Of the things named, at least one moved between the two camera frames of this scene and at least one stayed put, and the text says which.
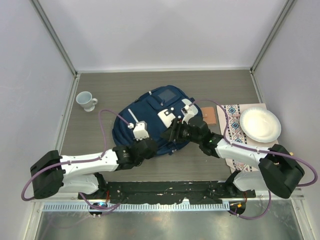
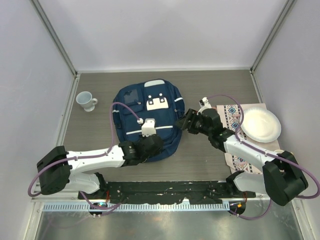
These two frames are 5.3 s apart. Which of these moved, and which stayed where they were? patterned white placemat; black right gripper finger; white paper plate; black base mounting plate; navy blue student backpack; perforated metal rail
Moved: navy blue student backpack; black right gripper finger
Stayed: patterned white placemat; black base mounting plate; perforated metal rail; white paper plate
